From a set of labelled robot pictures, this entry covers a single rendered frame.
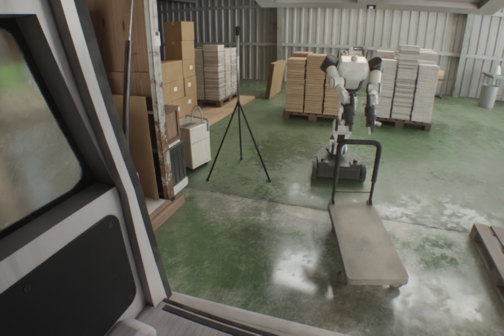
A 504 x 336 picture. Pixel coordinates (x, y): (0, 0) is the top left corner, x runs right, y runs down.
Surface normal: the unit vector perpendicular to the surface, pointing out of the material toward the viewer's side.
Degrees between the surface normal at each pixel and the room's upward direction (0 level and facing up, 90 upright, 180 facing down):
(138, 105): 90
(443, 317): 0
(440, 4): 74
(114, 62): 90
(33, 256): 90
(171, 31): 90
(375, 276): 0
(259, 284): 0
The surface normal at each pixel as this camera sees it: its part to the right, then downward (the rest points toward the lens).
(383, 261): 0.00, -0.93
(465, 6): -0.32, 0.07
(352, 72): -0.16, 0.65
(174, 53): -0.32, 0.35
